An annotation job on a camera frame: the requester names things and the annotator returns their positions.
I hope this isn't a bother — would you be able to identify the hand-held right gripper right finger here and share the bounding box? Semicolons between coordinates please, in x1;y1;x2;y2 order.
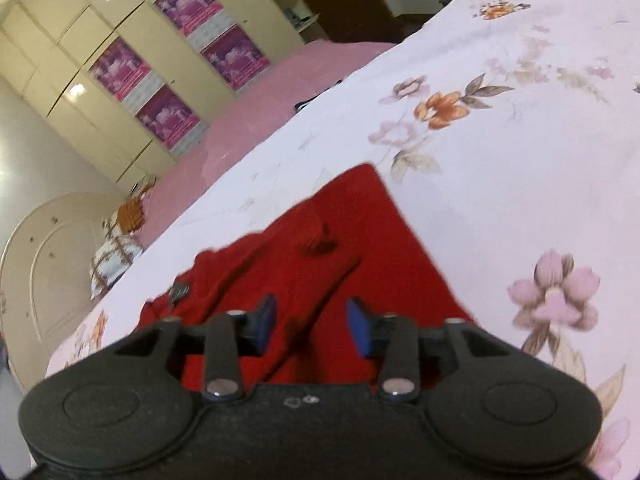
346;296;507;404

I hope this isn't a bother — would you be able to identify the black and white striped cloth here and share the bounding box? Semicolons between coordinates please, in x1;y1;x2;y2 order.
294;91;326;113

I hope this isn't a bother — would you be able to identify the orange knitted cloth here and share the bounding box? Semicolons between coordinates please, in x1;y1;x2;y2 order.
102;180;157;236

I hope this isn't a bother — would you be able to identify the purple wall poster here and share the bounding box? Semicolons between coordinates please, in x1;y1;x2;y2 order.
90;37;152;101
201;25;272;92
154;0;225;37
136;85;203;152

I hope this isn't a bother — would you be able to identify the white headboard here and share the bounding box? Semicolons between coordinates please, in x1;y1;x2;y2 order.
0;192;126;396

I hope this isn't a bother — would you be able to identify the white floral blanket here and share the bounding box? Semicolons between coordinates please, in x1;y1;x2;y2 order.
45;0;640;480

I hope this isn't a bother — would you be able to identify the cream wardrobe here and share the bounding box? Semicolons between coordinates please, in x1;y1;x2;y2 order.
0;0;308;193

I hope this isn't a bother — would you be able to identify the red garment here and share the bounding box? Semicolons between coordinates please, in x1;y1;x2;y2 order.
138;163;476;392

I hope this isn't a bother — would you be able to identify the white patterned pillow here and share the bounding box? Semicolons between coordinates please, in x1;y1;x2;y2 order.
89;232;146;302

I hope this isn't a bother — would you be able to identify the pink bed sheet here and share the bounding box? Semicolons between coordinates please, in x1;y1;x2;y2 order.
135;40;398;246

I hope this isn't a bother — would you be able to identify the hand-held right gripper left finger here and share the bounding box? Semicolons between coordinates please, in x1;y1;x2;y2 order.
116;294;278;404

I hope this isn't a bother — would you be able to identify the cream open shelf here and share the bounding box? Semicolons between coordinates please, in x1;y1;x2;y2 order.
250;0;322;41

